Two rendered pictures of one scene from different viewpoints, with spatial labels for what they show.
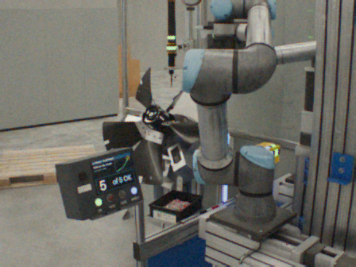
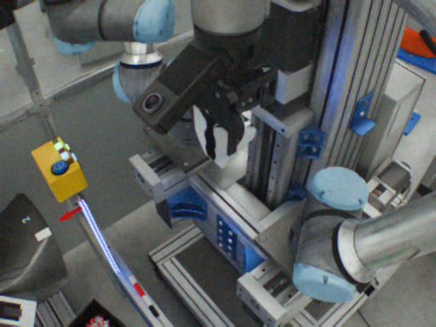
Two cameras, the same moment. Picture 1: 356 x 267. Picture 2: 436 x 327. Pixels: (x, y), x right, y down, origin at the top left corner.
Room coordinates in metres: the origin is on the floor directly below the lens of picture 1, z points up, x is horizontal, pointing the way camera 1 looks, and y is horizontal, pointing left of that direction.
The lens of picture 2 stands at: (1.53, 0.19, 1.81)
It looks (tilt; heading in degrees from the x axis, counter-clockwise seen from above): 49 degrees down; 275
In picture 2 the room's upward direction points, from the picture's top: straight up
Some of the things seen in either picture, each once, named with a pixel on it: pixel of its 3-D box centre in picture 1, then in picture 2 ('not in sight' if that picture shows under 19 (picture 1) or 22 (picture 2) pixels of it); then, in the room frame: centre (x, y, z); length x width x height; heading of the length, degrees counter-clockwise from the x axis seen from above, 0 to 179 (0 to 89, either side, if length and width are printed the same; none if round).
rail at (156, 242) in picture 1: (212, 217); (141, 300); (1.78, -0.16, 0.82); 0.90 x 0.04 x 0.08; 135
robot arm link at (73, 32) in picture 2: not in sight; (78, 20); (1.82, -0.36, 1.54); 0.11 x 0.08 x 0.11; 175
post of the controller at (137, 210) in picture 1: (138, 218); not in sight; (1.47, 0.14, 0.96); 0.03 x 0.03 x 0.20; 45
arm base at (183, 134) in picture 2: not in sight; (192, 117); (1.68, -0.62, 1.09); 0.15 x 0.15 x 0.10
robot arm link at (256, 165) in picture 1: (255, 168); (335, 203); (1.34, -0.26, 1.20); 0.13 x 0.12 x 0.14; 79
